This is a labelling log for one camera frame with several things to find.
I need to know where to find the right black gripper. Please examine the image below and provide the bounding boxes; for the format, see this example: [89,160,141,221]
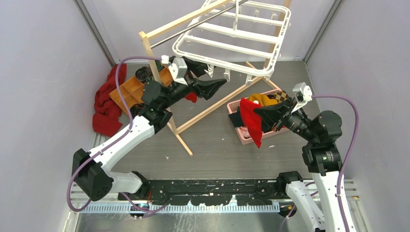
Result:
[254,95,317,141]

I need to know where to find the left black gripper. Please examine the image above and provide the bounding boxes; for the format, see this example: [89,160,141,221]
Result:
[161,57,226,109]

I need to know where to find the red santa sock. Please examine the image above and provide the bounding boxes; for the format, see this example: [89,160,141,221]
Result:
[185,92,198,103]
[239,98,263,148]

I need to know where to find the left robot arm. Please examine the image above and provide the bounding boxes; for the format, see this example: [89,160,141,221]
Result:
[68,55,227,202]

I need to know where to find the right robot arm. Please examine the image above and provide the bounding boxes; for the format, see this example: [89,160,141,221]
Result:
[254,97,357,232]

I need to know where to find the white plastic clip hanger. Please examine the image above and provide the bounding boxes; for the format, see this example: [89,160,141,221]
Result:
[172,0,292,85]

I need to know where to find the mustard yellow sock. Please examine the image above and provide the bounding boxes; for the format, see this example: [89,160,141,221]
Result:
[248,94,279,106]

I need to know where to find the argyle brown sock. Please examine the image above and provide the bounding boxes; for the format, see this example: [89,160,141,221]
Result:
[270,91,289,102]

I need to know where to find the pink sock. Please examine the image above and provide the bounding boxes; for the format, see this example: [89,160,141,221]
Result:
[239,127,251,139]

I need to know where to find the pink plastic basket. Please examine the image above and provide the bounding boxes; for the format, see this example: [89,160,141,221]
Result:
[227,88,288,145]

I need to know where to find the black sock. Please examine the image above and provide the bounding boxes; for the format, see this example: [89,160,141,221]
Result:
[228,107,245,128]

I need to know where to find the rolled dark sock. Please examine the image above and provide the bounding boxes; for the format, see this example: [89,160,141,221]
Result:
[135,66,153,84]

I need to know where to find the wooden compartment tray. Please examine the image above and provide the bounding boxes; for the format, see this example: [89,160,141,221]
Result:
[108,66,173,115]

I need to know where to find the red cloth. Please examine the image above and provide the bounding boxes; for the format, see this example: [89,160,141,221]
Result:
[92,65,122,137]

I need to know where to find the wooden drying rack frame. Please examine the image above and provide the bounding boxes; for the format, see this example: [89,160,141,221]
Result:
[138,0,292,157]

